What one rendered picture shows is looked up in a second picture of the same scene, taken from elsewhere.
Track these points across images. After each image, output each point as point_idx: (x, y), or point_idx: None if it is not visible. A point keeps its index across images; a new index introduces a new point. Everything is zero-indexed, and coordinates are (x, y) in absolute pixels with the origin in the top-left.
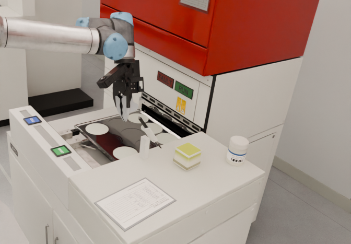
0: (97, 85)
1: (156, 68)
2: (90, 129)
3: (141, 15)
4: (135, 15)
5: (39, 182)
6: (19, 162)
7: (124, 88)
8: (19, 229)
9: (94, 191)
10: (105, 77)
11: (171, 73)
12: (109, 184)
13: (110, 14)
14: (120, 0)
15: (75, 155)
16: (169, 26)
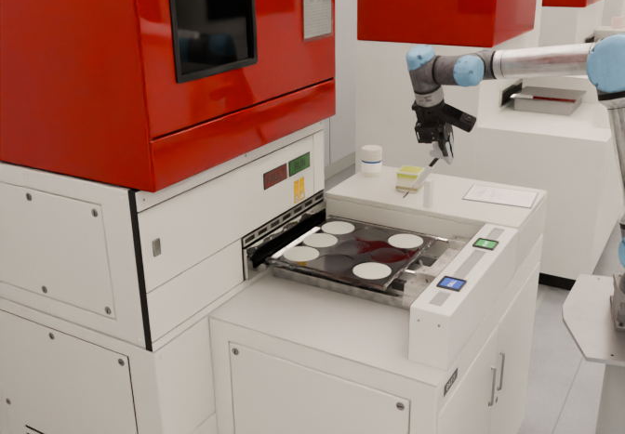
0: (472, 127)
1: (260, 172)
2: (381, 273)
3: (252, 98)
4: (241, 106)
5: (486, 326)
6: (458, 382)
7: (450, 124)
8: (574, 287)
9: (517, 212)
10: (466, 116)
11: (281, 158)
12: (497, 209)
13: (429, 53)
14: (207, 97)
15: (478, 236)
16: (295, 82)
